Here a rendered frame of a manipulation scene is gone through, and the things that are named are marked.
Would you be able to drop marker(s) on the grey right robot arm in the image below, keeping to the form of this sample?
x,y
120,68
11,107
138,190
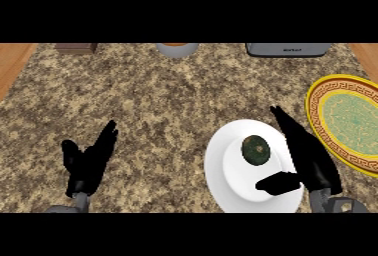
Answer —
x,y
335,201

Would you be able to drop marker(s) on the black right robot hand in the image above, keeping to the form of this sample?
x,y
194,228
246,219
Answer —
x,y
308,156

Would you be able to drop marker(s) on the yellow patterned green plate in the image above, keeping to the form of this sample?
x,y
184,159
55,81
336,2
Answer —
x,y
352,121

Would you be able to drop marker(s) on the grey round pot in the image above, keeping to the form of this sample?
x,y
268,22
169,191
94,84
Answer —
x,y
178,49

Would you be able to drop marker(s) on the grey appliance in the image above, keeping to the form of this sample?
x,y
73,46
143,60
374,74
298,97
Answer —
x,y
289,49

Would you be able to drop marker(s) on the brown wooden box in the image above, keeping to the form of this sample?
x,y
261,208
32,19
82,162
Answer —
x,y
76,48

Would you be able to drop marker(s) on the dark green squash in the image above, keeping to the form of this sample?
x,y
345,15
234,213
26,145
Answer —
x,y
256,150

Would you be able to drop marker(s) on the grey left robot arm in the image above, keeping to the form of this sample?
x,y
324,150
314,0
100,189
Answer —
x,y
75,204

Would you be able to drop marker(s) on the white plate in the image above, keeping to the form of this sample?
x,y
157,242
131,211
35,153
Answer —
x,y
246,170

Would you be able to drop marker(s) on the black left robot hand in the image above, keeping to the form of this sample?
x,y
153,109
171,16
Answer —
x,y
91,160

